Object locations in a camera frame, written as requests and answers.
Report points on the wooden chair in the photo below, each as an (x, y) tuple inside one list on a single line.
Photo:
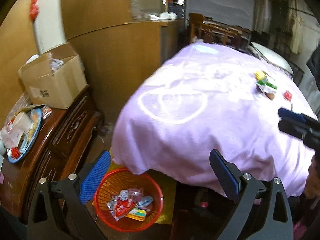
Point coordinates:
[(195, 23)]

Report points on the person's right hand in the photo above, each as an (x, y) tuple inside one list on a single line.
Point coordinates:
[(312, 186)]

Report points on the white cloth on cabinet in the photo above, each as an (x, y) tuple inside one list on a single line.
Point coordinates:
[(163, 16)]

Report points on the red snack bag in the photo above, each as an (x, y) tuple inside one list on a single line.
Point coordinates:
[(118, 208)]

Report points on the purple smile blanket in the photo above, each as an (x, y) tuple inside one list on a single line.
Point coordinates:
[(206, 98)]

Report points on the orange yellow snack wrapper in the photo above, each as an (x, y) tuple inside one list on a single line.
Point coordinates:
[(137, 214)]

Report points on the red plastic trash basket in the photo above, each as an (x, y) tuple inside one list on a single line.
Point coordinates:
[(120, 179)]

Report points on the yellow crumpled wrapper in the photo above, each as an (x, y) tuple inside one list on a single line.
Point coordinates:
[(259, 75)]

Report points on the beige hanging garment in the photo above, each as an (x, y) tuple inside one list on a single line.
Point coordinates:
[(294, 25)]

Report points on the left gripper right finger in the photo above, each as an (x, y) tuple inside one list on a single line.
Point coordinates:
[(261, 209)]

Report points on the white pillow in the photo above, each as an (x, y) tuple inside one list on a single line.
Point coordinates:
[(272, 57)]

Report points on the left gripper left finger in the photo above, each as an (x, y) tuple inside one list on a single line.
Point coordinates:
[(58, 209)]

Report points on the white plastic bag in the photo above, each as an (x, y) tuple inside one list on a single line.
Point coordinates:
[(132, 193)]

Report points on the black metal bed frame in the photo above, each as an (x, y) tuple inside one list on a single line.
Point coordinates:
[(298, 73)]

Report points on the black hanging jacket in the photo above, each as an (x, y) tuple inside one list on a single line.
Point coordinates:
[(314, 66)]

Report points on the green white wrapper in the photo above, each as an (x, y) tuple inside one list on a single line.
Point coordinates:
[(266, 87)]

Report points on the blue plate with clutter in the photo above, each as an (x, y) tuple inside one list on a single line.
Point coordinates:
[(19, 135)]

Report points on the cardboard box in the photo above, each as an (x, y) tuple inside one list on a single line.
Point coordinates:
[(54, 78)]

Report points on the dark carved wooden dresser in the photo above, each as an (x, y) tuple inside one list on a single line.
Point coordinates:
[(59, 150)]

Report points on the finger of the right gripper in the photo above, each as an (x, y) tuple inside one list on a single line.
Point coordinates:
[(292, 117), (299, 130)]

